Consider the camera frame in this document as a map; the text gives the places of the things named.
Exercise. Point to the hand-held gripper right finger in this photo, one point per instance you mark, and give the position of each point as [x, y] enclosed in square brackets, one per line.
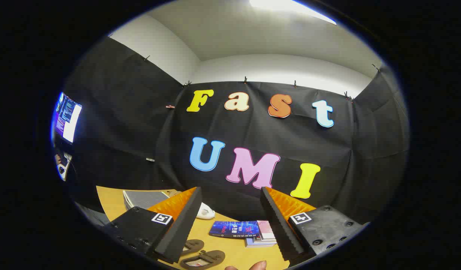
[279, 228]

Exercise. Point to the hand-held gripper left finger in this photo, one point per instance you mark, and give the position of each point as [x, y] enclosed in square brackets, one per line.
[181, 228]

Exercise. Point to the brown fuzzy slipper shoe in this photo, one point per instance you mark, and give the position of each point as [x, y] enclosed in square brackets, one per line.
[193, 246]
[208, 258]

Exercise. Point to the cream fabric storage box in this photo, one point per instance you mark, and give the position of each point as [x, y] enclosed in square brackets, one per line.
[127, 204]

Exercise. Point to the grey blue book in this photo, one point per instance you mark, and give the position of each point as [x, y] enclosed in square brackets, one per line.
[258, 243]

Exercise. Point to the white plush toy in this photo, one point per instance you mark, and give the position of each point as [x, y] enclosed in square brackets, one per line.
[205, 212]

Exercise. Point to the blue cover book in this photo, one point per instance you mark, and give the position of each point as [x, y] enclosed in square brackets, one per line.
[234, 228]

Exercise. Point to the black backdrop cloth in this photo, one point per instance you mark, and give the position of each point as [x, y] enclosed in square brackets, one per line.
[140, 131]

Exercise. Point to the computer monitor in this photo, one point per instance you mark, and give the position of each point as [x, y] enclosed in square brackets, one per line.
[68, 118]

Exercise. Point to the ceiling light panel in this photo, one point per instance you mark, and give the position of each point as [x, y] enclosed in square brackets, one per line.
[286, 6]

